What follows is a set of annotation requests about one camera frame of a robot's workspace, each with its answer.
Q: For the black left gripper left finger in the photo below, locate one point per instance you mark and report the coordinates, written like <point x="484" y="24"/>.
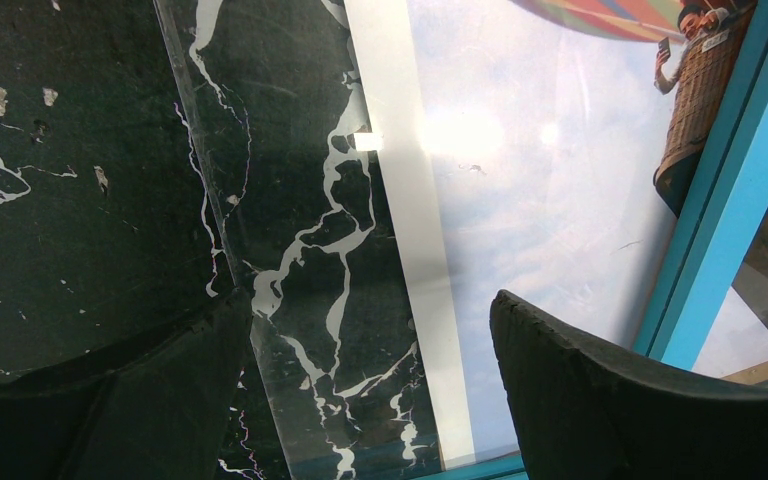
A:
<point x="152" y="406"/>

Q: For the hot air balloon photo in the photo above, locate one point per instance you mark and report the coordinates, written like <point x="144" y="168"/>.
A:
<point x="516" y="154"/>

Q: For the blue wooden picture frame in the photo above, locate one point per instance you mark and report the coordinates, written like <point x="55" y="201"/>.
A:
<point x="714" y="185"/>

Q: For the clear glass frame pane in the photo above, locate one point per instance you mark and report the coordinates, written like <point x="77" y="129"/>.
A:
<point x="278" y="113"/>

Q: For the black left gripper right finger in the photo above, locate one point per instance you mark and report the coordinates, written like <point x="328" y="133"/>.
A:
<point x="585" y="408"/>

